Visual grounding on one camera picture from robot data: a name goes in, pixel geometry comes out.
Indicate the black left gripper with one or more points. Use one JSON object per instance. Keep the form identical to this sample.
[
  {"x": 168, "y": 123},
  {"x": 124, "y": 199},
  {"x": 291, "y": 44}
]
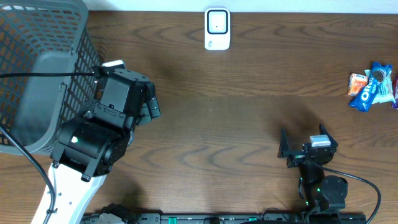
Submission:
[{"x": 152, "y": 104}]

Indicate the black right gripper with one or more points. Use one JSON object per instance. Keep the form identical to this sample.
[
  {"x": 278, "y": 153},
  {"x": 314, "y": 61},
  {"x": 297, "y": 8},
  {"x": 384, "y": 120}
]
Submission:
[{"x": 284, "y": 146}]

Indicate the blue Oreo cookie pack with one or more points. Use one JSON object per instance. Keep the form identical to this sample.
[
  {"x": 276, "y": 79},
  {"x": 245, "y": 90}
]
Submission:
[{"x": 364, "y": 99}]

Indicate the small orange snack box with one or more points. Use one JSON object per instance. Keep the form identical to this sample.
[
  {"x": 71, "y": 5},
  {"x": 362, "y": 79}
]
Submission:
[{"x": 356, "y": 83}]

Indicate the red purple snack packet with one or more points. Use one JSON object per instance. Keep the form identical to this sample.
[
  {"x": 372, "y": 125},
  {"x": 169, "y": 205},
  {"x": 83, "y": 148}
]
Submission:
[{"x": 394, "y": 104}]

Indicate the teal green snack packet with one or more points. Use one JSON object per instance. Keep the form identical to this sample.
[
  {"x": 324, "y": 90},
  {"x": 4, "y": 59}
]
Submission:
[{"x": 385, "y": 92}]

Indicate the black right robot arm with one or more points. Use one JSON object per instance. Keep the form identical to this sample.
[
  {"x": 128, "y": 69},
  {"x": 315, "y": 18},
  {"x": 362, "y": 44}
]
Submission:
[{"x": 323, "y": 193}]

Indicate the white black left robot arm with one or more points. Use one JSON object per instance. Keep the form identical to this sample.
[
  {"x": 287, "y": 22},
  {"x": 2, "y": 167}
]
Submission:
[{"x": 89, "y": 144}]

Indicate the grey plastic mesh basket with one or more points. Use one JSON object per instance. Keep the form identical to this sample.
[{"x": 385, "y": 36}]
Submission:
[{"x": 46, "y": 61}]

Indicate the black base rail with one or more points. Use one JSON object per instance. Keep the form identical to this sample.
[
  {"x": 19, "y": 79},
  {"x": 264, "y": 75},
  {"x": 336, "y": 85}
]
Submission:
[{"x": 118, "y": 214}]

